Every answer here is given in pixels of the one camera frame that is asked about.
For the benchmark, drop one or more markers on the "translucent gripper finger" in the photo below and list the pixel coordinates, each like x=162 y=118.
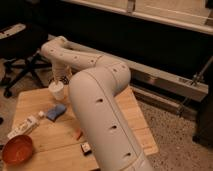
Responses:
x=68 y=77
x=55 y=81

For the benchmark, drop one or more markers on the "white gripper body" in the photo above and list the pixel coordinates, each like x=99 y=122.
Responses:
x=60 y=71

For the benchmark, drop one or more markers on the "white ceramic cup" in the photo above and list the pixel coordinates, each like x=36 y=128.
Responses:
x=57 y=90

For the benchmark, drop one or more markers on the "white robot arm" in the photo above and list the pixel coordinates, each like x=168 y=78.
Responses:
x=92 y=91

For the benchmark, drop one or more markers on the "orange ceramic bowl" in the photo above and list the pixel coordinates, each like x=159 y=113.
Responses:
x=17 y=150

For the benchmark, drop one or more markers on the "blue sponge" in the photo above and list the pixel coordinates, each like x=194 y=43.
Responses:
x=55 y=112

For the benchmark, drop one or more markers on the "black office chair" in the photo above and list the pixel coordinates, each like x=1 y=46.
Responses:
x=21 y=51

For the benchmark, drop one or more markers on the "white tube with cap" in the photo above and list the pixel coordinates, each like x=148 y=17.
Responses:
x=27 y=126

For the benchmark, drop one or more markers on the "orange carrot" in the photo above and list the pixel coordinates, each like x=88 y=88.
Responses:
x=78 y=134

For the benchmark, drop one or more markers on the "black and white box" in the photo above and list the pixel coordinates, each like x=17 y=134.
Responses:
x=86 y=149

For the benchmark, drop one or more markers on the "metal rail beam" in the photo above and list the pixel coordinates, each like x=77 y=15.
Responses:
x=166 y=80

